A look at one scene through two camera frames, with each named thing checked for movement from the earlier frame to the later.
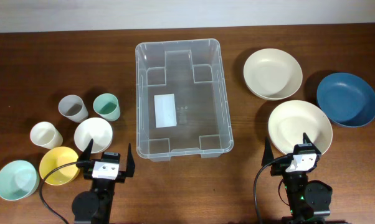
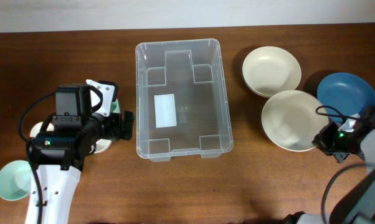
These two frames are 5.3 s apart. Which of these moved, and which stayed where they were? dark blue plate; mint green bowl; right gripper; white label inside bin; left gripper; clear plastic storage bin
Moved: right gripper; left gripper
Stayed: clear plastic storage bin; dark blue plate; white label inside bin; mint green bowl
